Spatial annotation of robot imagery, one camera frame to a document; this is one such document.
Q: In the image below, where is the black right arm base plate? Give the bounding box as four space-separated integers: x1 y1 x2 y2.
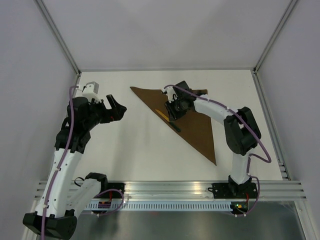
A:
207 182 258 199

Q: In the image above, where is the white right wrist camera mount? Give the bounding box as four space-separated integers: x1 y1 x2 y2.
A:
161 86 178 103

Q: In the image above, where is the grey aluminium frame post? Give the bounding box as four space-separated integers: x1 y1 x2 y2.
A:
34 0 81 76

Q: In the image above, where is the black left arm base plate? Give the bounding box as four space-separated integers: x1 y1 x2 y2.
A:
98 182 125 200

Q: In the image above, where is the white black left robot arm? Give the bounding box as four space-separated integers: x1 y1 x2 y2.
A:
22 94 127 240

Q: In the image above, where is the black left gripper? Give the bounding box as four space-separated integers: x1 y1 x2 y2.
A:
84 94 127 130

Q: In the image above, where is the right rear aluminium frame post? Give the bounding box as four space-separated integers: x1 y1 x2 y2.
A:
252 0 300 75

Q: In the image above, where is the brown cloth napkin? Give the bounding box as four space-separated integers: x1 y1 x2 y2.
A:
130 86 217 165

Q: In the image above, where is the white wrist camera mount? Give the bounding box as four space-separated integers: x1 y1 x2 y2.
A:
161 86 178 103
76 81 101 104

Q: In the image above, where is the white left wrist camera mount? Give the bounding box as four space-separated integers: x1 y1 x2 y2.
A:
76 81 101 104

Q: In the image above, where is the right side aluminium rail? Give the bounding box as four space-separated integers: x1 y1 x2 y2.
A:
250 69 292 181

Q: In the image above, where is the white slotted cable duct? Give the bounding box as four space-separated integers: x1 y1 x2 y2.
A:
86 201 232 211

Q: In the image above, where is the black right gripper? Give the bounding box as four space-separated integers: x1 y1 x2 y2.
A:
164 96 188 121

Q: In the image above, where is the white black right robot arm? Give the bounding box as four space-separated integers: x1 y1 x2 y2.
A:
161 81 261 198

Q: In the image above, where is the left side aluminium rail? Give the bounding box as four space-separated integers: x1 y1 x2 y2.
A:
48 72 81 181

